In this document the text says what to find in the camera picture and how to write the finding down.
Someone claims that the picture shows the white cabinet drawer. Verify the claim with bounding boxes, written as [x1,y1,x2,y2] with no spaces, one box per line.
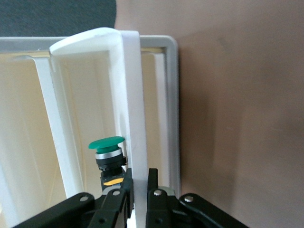
[0,53,85,228]
[48,27,149,228]

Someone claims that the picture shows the green push button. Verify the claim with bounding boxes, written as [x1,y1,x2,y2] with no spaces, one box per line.
[88,136,129,190]

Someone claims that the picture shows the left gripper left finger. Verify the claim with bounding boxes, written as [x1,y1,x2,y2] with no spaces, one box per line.
[11,167,135,228]

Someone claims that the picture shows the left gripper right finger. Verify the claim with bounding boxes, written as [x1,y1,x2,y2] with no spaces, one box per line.
[145,168,250,228]

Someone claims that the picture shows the white drawer cabinet housing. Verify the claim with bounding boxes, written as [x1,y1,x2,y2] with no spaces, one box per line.
[0,35,181,192]

